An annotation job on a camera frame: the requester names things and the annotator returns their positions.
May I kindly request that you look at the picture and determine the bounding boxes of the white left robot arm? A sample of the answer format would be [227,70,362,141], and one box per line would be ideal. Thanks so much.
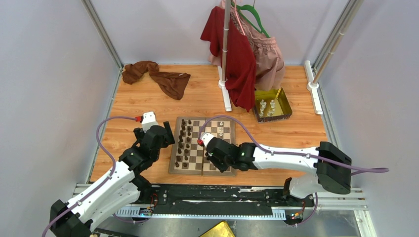
[42,121,175,237]

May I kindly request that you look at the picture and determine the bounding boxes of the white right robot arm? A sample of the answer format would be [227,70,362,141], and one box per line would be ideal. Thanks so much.
[198,133,352,206]

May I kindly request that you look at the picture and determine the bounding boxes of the wooden chess board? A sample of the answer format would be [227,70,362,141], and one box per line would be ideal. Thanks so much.
[168,117,238,178]

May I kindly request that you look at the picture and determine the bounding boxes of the white chess pieces in tray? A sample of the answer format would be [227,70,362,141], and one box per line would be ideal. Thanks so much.
[259,99,275,118]

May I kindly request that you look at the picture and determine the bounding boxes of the brown crumpled cloth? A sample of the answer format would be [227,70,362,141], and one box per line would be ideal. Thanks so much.
[122,61,191,100]

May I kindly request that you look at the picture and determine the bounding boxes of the yellow transparent tray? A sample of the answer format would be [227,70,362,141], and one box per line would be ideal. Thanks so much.
[253,88,293,123]

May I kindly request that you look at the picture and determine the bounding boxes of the white clothes rack stand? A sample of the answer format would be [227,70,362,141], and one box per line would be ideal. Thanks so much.
[218,0,232,112]

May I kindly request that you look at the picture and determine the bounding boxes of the yellow object at bottom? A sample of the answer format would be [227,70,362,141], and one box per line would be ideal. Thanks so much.
[200,221,235,237]

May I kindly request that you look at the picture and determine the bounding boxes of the red hanging shirt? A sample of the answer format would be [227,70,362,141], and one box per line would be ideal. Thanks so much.
[201,6,256,111]

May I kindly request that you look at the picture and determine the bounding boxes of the pink hanging garment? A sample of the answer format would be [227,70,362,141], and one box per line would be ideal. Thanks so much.
[209,0,285,91]

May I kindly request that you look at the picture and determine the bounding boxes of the white corner rack foot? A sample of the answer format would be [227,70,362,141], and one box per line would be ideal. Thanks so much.
[304,60,323,115]

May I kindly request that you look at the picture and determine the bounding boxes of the green clothes hanger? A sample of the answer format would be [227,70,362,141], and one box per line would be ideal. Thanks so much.
[232,0,270,38]

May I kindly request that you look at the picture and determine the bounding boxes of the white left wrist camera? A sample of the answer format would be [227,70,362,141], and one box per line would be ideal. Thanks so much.
[141,112,159,132]

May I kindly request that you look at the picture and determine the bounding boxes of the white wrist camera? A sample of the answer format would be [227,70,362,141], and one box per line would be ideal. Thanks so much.
[198,133,214,147]
[141,112,159,132]

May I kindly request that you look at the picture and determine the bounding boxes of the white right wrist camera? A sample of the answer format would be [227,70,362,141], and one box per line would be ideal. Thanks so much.
[198,133,214,147]

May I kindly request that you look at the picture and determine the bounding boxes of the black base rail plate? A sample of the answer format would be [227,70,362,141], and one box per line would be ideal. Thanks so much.
[108,183,315,218]

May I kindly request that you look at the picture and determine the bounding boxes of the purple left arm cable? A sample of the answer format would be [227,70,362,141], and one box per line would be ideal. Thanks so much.
[42,116,143,237]

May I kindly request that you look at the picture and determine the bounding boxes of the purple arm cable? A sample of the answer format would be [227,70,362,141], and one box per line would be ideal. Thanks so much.
[197,115,389,176]
[42,116,143,237]

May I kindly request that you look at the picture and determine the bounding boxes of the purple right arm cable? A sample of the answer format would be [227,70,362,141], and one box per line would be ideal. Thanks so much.
[197,115,389,176]

